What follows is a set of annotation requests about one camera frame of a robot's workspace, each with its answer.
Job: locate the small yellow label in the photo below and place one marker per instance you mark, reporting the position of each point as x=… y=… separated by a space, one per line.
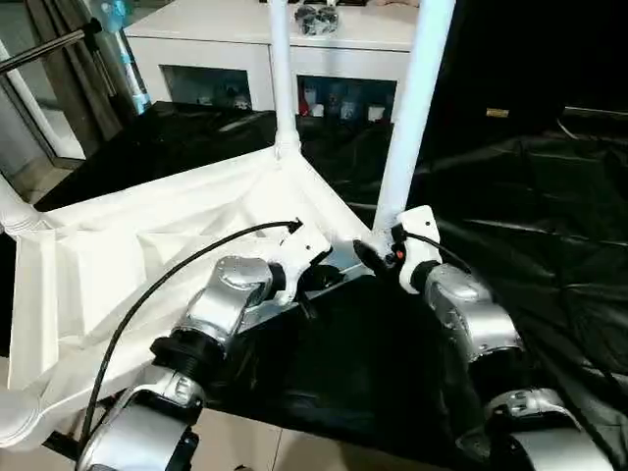
x=497 y=112

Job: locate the grey metal pole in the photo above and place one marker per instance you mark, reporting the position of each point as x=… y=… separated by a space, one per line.
x=44 y=49

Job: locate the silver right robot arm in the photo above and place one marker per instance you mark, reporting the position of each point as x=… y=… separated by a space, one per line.
x=466 y=304

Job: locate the white round pipe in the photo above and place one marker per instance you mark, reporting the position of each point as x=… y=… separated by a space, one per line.
x=44 y=113

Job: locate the clear bag of dark items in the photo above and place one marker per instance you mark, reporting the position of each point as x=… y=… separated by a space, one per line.
x=316 y=19

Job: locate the black metal stand frame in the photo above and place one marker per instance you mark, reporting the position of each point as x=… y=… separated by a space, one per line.
x=64 y=439

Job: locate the white cup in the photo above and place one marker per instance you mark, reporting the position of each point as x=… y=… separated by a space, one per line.
x=376 y=113

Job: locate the grey flat bar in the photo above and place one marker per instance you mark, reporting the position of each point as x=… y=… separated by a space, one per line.
x=596 y=111

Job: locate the red and white bottle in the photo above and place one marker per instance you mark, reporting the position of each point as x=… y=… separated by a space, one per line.
x=305 y=103

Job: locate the white plastic table top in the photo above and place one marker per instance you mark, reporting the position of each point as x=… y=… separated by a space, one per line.
x=122 y=235

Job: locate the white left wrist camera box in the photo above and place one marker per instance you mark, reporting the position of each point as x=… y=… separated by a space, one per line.
x=304 y=250

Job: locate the black plastic mat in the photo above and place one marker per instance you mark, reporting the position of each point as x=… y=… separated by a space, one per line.
x=373 y=353

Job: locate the white sideboard cabinet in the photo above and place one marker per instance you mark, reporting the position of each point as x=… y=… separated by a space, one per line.
x=206 y=44

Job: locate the grey brown curtain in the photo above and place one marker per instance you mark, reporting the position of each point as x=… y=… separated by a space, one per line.
x=83 y=83

